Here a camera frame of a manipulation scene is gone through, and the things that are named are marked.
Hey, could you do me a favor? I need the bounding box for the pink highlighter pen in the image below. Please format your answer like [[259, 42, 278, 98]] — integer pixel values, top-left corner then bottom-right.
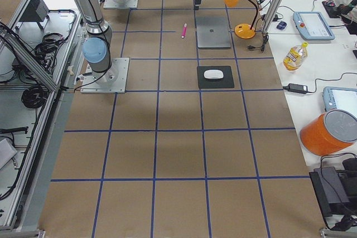
[[181, 23, 187, 39]]

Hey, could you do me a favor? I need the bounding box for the white computer mouse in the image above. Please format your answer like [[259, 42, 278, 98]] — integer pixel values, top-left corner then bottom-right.
[[204, 69, 224, 80]]

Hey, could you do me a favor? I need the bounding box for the silver laptop notebook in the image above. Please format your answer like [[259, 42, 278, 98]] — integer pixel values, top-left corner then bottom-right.
[[196, 16, 231, 49]]

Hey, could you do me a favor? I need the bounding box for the black mousepad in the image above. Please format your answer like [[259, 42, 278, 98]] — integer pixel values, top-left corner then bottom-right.
[[197, 66, 234, 89]]

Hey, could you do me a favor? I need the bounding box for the orange desk lamp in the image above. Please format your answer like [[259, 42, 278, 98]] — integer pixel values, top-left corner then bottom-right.
[[222, 0, 257, 40]]

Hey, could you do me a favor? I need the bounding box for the dark blue pouch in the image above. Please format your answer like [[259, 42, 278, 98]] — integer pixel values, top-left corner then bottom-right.
[[276, 21, 287, 30]]

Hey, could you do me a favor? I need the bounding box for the yellow snack bag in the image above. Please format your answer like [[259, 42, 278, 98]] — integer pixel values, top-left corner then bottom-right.
[[283, 42, 308, 71]]

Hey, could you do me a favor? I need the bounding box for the teach pendant tablet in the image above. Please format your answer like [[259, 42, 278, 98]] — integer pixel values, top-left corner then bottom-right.
[[292, 12, 335, 41], [322, 86, 356, 116]]

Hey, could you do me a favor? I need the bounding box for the black power adapter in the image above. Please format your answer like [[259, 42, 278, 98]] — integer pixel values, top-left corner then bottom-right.
[[283, 83, 308, 94]]

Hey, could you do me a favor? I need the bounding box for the orange round object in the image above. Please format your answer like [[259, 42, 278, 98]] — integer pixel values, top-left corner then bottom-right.
[[300, 109, 356, 156]]

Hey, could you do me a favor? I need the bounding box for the black box equipment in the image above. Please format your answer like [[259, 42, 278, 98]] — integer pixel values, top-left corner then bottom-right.
[[309, 155, 356, 231]]

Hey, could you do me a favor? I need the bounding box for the lamp power cable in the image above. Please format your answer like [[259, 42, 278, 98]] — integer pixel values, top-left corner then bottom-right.
[[247, 33, 270, 52]]

